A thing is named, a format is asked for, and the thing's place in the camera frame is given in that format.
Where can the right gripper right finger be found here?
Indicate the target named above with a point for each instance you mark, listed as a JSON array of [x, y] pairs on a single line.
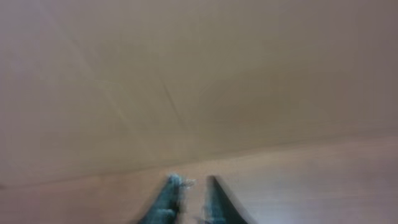
[[219, 208]]

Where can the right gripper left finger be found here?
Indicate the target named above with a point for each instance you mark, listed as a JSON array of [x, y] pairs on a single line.
[[167, 206]]

